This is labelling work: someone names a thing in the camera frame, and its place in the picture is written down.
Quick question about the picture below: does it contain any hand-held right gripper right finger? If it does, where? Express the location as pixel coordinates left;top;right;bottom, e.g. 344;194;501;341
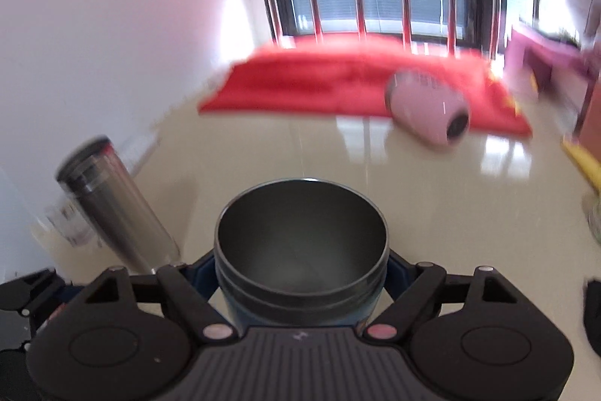
363;251;520;342

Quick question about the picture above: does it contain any dark metal cup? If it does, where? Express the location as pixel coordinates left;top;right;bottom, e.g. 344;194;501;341
214;178;390;329

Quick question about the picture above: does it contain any black object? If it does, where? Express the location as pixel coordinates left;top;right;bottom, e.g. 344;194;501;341
582;278;601;359

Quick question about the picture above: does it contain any clear plastic container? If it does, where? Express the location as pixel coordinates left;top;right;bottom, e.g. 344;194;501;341
30;193;97;252

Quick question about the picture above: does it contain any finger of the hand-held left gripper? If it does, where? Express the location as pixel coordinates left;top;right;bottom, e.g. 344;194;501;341
0;268;65;318

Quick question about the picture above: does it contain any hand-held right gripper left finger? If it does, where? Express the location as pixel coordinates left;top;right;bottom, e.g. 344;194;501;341
83;251;238;344

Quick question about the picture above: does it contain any steel thermos bottle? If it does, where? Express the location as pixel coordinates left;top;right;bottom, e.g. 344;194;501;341
55;136;182;275

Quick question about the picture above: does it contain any pink hair dryer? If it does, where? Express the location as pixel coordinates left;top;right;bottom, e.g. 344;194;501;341
384;69;471;148

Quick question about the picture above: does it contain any red cloth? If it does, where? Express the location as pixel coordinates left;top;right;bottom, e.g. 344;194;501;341
197;35;534;138

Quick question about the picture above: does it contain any yellow object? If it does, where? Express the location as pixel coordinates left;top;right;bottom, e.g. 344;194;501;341
560;137;601;197

